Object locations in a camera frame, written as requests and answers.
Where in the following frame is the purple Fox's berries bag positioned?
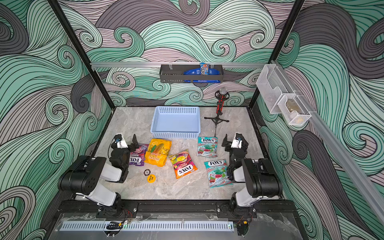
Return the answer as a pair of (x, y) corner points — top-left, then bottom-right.
(129, 144), (149, 167)

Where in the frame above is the green Fox's mint bag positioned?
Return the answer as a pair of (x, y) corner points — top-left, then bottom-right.
(204, 160), (232, 188)
(197, 137), (218, 158)

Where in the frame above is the yellow mango candy bag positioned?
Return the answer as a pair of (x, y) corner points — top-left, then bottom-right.
(145, 139), (172, 167)

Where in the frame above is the orange Fox's fruits bag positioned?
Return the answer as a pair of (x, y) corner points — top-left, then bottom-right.
(168, 150), (198, 179)

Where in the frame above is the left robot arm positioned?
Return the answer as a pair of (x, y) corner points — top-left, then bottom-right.
(58, 134), (139, 218)

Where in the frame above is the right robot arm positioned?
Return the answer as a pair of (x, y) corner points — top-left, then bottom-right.
(222, 133), (283, 217)

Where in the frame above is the light blue plastic basket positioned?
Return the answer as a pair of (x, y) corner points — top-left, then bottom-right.
(150, 106), (201, 139)

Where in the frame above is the black poker chip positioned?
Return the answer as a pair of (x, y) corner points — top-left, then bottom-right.
(144, 169), (151, 176)

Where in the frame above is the yellow round token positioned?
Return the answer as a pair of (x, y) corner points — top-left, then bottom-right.
(147, 174), (156, 183)

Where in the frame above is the red microphone on tripod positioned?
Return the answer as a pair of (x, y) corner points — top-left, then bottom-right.
(204, 87), (230, 137)

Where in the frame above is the small clear bin with contents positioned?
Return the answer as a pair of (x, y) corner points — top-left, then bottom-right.
(278, 94), (311, 127)

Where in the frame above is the blue package on shelf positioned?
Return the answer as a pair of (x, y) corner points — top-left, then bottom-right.
(183, 68), (223, 83)

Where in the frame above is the small snack packet on shelf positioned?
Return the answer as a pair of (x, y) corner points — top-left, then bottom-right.
(200, 63), (209, 75)

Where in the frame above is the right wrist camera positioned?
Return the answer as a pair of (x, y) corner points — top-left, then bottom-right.
(231, 133), (243, 149)

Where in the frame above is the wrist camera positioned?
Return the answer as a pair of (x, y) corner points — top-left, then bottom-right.
(114, 134), (128, 149)
(231, 133), (243, 149)

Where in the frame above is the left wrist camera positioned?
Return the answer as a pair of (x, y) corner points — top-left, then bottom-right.
(114, 134), (128, 149)

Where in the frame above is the clear plastic wall bin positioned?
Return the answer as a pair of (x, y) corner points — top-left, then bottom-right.
(256, 64), (294, 114)

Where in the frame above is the black wall shelf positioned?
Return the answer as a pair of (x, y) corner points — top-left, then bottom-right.
(160, 64), (224, 84)

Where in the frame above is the aluminium rail back wall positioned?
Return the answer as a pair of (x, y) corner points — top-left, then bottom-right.
(90, 61), (267, 69)

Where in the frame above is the aluminium rail wall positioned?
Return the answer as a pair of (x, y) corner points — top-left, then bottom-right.
(271, 60), (384, 224)
(90, 61), (267, 69)

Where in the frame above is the white slotted cable duct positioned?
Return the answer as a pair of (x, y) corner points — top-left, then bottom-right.
(59, 221), (235, 232)

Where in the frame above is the aluminium rail right wall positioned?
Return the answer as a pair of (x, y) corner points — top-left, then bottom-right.
(271, 60), (384, 224)

